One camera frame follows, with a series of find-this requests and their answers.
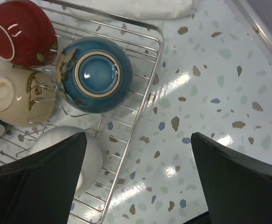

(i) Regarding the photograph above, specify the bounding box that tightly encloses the red bowl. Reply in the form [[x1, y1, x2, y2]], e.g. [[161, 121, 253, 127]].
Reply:
[[0, 0, 58, 68]]

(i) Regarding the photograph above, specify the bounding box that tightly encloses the aluminium table frame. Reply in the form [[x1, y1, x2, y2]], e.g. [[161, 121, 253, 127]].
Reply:
[[233, 0, 272, 46]]

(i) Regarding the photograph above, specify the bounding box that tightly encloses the blue floral bowl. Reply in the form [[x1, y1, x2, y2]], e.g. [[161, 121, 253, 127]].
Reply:
[[55, 36, 133, 114]]

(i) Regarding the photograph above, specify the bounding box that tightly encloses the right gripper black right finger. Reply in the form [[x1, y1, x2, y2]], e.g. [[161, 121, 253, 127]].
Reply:
[[191, 132, 272, 224]]

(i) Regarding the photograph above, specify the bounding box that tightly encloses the cream floral bowl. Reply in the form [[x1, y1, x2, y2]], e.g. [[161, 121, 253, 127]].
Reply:
[[0, 68, 56, 127]]

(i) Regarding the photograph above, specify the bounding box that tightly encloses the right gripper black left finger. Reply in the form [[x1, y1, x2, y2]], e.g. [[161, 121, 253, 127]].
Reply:
[[0, 132, 87, 224]]

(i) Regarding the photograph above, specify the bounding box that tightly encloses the wire dish rack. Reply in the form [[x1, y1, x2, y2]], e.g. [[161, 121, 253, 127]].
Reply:
[[0, 0, 164, 224]]

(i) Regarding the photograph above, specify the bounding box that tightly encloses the white folded cloth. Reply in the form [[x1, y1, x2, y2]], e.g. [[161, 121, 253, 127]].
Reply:
[[116, 0, 200, 20]]

